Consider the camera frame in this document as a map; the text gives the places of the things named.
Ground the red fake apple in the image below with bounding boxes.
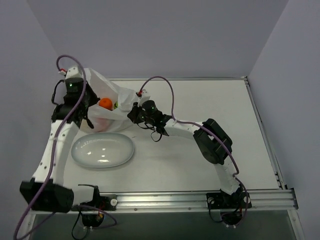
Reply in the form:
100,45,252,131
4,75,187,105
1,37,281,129
91,117,111,132

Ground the white plastic bag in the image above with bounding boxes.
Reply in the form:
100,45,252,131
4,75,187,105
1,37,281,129
80,68,138,133

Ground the white oval plate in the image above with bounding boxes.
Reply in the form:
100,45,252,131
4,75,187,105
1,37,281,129
70,132,135,169

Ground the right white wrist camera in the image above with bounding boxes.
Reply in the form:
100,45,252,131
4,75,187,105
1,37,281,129
136,89,151,105

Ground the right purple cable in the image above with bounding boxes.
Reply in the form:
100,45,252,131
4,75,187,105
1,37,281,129
138,76,251,223

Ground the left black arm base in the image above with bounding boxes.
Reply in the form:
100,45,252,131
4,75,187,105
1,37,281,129
71,194,118,229

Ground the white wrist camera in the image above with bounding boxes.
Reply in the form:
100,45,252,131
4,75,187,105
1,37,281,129
58,64,83,79
136,89,151,105

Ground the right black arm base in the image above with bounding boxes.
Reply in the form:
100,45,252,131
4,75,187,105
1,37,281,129
206,191,252,228

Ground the orange fake fruit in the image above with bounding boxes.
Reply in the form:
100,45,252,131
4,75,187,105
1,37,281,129
98,97,114,111

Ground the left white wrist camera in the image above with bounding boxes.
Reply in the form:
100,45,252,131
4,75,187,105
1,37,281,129
58,64,83,79

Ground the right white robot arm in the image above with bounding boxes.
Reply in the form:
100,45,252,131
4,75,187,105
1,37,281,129
127,100,244,207

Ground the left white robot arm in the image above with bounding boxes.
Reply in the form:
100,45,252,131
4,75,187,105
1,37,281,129
19,77,101,213

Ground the green fake fruit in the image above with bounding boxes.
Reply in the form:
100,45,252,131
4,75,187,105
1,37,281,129
113,101,118,110

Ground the purple cable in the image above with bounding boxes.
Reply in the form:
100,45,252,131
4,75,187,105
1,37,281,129
13,54,118,240
138,76,251,223

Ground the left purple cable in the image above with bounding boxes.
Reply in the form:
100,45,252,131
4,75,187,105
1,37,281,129
13,54,118,240

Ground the aluminium mounting rail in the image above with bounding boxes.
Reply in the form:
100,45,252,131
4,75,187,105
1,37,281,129
27,188,299,213

